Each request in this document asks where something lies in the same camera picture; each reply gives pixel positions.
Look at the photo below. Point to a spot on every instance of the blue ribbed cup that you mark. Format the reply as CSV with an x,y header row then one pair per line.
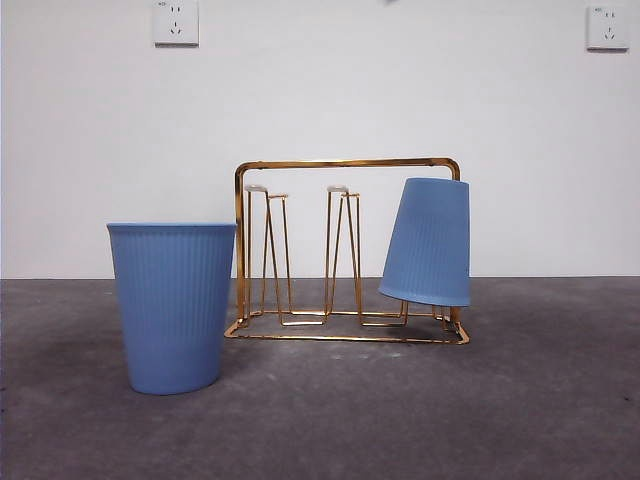
x,y
170,310
430,240

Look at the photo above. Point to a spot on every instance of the white wall socket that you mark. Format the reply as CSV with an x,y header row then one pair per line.
x,y
176,22
607,29

